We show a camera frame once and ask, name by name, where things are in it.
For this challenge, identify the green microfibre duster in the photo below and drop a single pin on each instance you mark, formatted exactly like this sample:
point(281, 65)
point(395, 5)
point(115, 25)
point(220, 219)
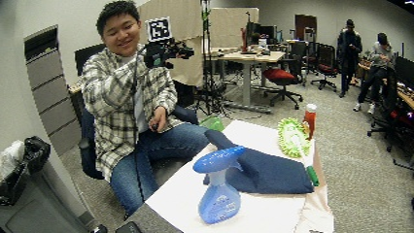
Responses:
point(293, 137)

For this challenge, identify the black tripod stand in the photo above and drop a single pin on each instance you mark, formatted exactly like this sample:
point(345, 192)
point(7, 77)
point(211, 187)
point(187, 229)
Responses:
point(207, 64)

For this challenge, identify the red sauce bottle white cap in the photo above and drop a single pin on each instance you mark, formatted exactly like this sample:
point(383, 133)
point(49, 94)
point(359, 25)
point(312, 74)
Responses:
point(309, 121)

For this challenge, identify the small black handheld device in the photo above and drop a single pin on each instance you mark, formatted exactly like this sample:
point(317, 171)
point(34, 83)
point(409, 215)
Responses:
point(154, 126)

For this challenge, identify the dark blue office chair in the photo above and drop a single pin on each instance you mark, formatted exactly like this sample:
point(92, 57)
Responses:
point(88, 142)

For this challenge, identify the translucent green container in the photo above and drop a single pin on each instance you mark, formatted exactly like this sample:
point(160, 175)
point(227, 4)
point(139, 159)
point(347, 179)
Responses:
point(212, 123)

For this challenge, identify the brown door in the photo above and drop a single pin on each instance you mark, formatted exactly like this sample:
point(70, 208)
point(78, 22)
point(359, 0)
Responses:
point(305, 27)

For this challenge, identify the white marker cube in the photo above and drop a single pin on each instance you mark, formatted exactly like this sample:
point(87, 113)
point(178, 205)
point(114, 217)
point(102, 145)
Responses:
point(159, 29)

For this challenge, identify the navy blue cloth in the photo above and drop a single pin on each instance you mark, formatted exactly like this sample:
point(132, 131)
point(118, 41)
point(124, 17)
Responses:
point(263, 168)

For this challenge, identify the red seat office chair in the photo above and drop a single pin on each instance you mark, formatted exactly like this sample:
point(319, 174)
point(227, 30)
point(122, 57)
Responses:
point(283, 79)

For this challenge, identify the large black monitor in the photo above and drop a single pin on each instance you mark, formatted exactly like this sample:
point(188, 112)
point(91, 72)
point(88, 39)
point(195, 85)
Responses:
point(405, 71)

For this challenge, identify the black mesh office chair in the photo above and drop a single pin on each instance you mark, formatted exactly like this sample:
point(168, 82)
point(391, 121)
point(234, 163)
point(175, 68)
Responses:
point(325, 66)

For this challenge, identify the black bin bag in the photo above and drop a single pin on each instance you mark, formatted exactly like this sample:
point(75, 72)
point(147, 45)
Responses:
point(26, 168)

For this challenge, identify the light wooden office desk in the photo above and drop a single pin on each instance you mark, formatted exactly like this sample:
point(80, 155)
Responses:
point(251, 61)

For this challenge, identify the black computer monitor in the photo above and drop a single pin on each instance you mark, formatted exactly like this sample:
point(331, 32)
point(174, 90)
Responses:
point(267, 32)

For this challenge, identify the the person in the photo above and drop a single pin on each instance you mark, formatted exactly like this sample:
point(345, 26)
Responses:
point(116, 97)

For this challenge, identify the blue spray bottle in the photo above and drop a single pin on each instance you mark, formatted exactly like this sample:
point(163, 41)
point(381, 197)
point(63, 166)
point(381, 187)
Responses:
point(219, 191)

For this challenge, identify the beige partition board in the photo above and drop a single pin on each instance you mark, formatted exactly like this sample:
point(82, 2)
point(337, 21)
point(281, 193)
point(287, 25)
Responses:
point(228, 27)

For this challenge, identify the black smartphone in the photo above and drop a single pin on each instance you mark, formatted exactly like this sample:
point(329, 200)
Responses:
point(128, 227)

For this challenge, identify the small black object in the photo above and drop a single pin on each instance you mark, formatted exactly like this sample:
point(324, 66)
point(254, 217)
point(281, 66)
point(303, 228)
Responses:
point(100, 229)

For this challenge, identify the grey filing cabinet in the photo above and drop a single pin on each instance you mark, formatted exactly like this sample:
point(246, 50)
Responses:
point(53, 93)

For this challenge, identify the white table cover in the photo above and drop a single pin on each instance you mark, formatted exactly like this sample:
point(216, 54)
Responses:
point(259, 207)

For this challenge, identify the grey waste bin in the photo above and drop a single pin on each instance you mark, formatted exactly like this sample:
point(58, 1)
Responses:
point(39, 207)

